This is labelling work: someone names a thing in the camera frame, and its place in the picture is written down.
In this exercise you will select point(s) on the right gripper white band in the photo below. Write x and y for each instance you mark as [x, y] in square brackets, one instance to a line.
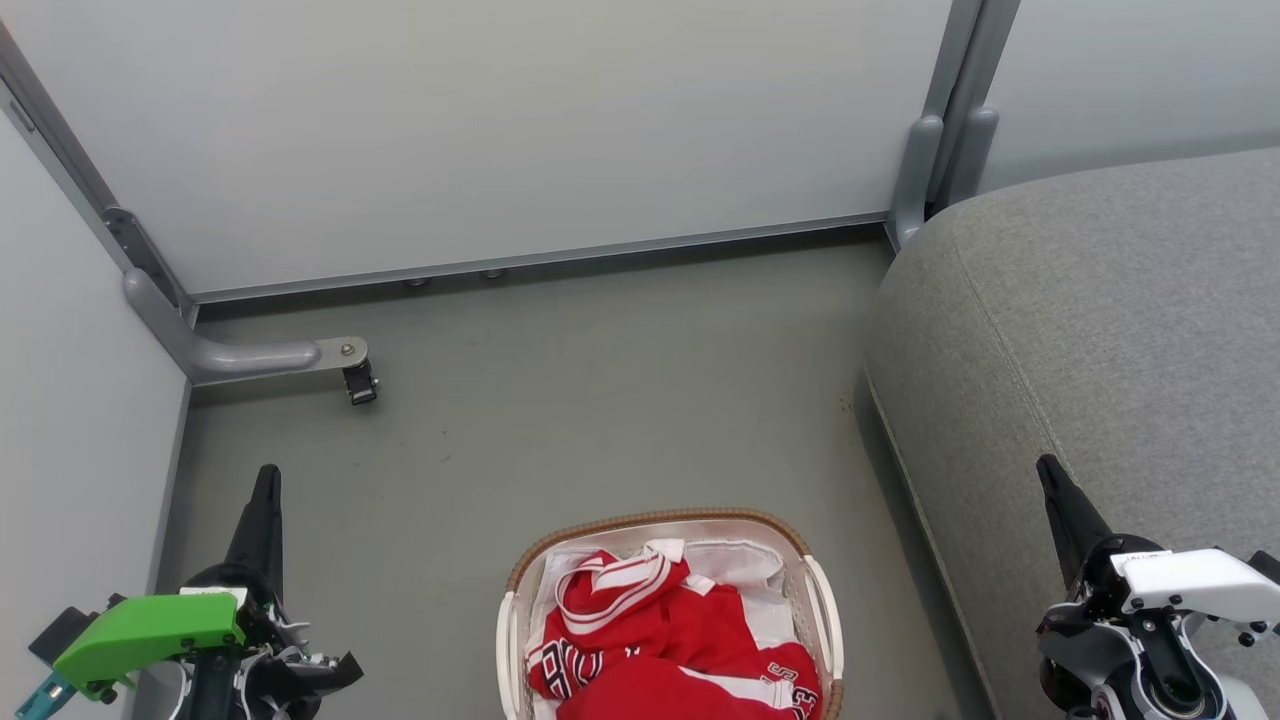
[1190, 580]

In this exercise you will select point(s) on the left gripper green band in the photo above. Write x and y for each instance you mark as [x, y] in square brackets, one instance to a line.
[150, 630]

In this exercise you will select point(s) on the grey fabric sofa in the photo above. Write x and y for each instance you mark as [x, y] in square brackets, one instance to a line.
[1100, 330]

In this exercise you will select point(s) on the grey partition support foot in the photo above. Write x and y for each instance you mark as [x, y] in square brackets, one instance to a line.
[230, 358]

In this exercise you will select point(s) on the black caster wheel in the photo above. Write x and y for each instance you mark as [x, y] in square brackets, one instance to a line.
[361, 385]

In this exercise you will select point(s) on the white wicker-rimmed laundry basket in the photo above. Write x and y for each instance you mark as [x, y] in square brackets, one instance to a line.
[825, 610]

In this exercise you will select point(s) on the white basket liner cloth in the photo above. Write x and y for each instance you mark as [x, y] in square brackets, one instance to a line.
[745, 562]

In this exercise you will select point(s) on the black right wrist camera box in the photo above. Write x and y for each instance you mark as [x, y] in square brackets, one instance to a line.
[1266, 566]

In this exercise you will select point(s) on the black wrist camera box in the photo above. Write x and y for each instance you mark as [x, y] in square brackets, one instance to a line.
[1266, 566]
[62, 632]

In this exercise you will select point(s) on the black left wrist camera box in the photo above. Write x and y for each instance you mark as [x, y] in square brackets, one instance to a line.
[62, 632]

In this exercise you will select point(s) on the grey partition post bracket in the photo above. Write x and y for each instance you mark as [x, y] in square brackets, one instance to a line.
[950, 120]

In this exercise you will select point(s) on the grey slanted partition post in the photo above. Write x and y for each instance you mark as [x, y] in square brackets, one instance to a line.
[70, 150]

